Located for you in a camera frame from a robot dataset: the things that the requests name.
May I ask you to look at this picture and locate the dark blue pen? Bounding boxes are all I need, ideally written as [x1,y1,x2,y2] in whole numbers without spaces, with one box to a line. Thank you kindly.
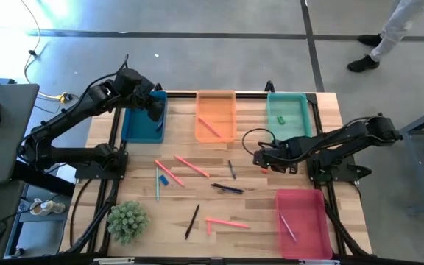
[210,183,245,194]

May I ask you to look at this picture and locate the pink pencil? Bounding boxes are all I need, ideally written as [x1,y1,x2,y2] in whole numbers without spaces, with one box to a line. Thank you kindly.
[154,158,186,188]
[204,217,251,230]
[198,116,222,138]
[174,155,211,178]

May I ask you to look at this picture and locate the lilac pen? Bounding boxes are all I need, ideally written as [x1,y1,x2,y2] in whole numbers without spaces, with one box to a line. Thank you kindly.
[278,212,298,244]

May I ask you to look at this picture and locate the long black pen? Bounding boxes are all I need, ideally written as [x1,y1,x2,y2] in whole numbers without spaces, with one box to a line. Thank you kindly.
[184,203,201,241]

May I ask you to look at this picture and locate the blue plastic bin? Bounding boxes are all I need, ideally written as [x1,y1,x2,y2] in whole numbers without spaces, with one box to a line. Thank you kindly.
[121,91,168,144]

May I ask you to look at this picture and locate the teal plastic bin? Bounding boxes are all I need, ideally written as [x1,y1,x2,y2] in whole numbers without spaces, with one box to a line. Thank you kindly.
[266,91,314,146]

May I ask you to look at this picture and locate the orange plastic bin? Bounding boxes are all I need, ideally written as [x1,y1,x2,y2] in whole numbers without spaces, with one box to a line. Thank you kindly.
[194,90,238,144]

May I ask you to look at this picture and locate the pink plastic bin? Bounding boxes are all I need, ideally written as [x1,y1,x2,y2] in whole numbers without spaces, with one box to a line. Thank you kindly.
[274,188,333,261]

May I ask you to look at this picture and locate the green artificial plant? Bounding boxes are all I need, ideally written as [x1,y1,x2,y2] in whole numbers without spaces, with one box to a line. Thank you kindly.
[106,200,150,246]

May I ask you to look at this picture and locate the silver aluminium bar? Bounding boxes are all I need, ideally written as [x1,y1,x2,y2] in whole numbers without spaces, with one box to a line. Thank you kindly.
[93,257,135,265]
[299,259,341,265]

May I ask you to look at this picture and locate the beige curled object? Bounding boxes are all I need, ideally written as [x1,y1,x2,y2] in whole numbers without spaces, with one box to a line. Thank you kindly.
[29,197,66,216]

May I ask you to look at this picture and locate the dark grey side desk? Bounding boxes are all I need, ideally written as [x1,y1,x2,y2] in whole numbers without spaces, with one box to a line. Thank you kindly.
[0,83,40,186]

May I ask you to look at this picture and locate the blue-grey metal stand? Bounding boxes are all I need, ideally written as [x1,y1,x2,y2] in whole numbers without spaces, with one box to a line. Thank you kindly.
[399,102,424,216]

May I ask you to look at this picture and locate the person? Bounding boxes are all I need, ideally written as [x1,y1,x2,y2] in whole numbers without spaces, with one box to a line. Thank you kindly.
[347,0,424,74]

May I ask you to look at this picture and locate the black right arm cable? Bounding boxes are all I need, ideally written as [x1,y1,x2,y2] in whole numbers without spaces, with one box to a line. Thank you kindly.
[241,127,278,158]

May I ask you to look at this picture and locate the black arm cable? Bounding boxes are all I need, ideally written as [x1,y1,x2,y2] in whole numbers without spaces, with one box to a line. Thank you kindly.
[241,127,278,158]
[74,54,130,111]

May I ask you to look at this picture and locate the black aluminium table frame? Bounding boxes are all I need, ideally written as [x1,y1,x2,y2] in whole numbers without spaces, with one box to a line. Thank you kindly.
[64,90,373,258]

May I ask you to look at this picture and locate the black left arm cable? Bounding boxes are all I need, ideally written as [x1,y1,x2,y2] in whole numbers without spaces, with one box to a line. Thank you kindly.
[74,54,130,111]

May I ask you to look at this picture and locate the yellow floor cable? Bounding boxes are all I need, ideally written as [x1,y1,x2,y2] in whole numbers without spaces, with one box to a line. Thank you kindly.
[19,0,66,101]

